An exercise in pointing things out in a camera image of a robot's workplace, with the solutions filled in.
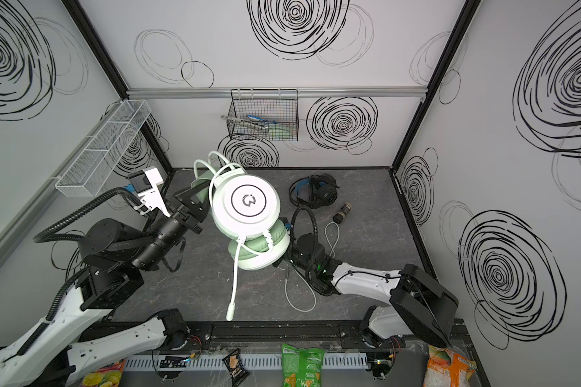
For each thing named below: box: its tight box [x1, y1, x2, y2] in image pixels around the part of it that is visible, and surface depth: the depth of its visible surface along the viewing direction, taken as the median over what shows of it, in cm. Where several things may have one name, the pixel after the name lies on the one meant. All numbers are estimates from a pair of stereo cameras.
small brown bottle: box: [332, 201, 352, 225], surface depth 104 cm
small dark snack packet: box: [221, 348, 251, 387], surface depth 69 cm
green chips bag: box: [281, 343, 326, 387], surface depth 67 cm
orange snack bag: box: [422, 345, 478, 387], surface depth 67 cm
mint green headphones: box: [191, 150, 291, 321], surface depth 35 cm
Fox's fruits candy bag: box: [80, 357, 126, 387], surface depth 65 cm
